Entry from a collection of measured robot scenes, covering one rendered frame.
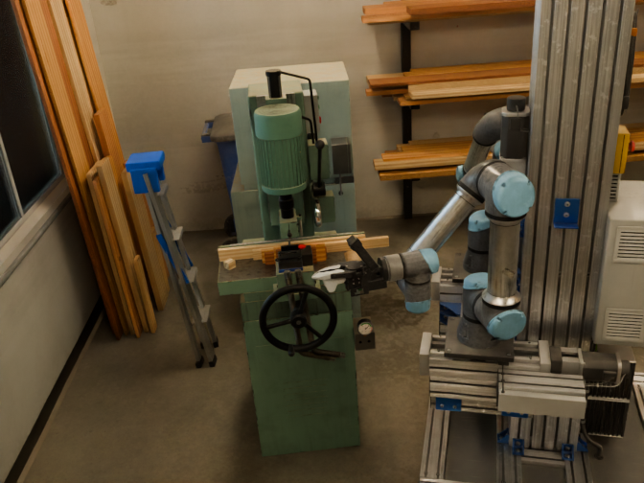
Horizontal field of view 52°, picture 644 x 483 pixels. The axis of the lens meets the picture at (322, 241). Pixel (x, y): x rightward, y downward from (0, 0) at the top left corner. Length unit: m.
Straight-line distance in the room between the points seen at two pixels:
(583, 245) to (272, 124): 1.13
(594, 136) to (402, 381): 1.74
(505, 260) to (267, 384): 1.26
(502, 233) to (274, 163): 0.93
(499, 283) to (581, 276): 0.42
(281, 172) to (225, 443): 1.35
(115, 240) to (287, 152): 1.60
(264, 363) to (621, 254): 1.41
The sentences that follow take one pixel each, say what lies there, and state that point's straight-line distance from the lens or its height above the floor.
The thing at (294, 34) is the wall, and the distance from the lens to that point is 4.74.
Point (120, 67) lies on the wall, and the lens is 4.93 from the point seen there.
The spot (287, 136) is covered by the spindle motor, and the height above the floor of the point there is 1.42.
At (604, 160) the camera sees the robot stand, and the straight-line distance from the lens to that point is 2.22.
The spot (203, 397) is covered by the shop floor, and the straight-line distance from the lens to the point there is 3.49.
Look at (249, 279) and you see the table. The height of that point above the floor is 0.90.
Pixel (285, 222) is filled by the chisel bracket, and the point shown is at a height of 1.07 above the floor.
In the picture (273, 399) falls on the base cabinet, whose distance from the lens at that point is 2.90.
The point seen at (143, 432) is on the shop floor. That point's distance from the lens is 3.38.
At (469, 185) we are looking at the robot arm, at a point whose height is 1.39.
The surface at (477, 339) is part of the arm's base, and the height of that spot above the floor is 0.85.
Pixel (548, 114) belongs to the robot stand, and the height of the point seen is 1.55.
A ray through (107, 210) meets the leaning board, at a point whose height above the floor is 0.79.
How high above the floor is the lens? 2.14
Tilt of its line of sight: 26 degrees down
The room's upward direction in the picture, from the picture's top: 4 degrees counter-clockwise
